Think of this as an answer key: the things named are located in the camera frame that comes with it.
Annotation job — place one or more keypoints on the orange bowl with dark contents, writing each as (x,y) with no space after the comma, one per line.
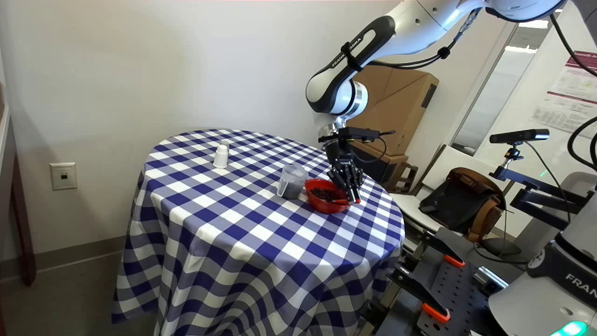
(323,199)

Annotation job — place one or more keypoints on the black camera bar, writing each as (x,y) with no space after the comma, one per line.
(518,135)

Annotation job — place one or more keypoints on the tall glass panel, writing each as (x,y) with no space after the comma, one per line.
(490,94)

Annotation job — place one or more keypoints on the brown cardboard box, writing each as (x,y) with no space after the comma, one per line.
(403,100)

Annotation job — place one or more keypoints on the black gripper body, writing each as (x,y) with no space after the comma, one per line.
(339,150)

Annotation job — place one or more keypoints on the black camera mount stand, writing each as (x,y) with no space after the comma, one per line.
(546,203)

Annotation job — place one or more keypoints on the white wall outlet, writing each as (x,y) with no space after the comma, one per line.
(61,176)

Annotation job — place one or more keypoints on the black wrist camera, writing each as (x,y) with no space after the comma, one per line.
(369,134)

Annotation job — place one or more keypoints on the clear plastic cup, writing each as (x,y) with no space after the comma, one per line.
(291,182)

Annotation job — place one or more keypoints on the reddish brown wooden frame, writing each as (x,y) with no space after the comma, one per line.
(20,236)

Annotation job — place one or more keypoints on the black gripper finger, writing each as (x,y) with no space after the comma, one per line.
(356,184)
(345,182)

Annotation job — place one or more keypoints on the wall poster with red header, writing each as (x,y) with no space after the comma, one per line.
(569,94)

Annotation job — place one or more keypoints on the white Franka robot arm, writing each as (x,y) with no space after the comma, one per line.
(410,25)

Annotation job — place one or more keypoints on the small white bottle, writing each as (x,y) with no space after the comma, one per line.
(220,156)

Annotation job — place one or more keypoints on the white Franka robot base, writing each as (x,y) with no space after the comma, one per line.
(533,305)

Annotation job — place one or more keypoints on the white curved panel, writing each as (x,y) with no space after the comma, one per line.
(412,212)

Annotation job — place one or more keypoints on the blue white checkered tablecloth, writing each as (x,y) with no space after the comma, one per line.
(248,249)

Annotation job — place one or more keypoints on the black box under cardboard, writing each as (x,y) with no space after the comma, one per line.
(388,165)

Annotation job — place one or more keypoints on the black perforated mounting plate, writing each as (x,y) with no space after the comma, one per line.
(457,292)

